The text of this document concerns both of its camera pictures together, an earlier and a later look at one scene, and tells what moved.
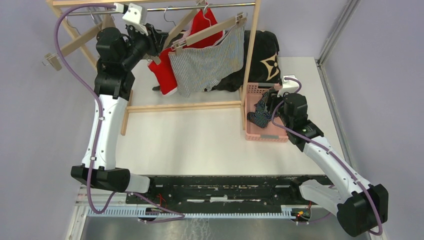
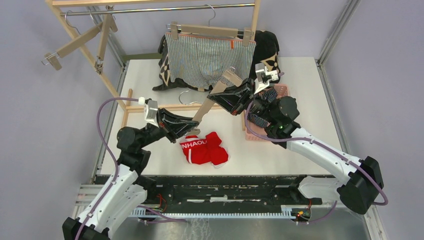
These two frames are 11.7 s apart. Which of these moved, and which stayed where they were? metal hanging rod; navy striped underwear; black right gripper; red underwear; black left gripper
Moved: black left gripper; black right gripper; red underwear
Stayed: navy striped underwear; metal hanging rod
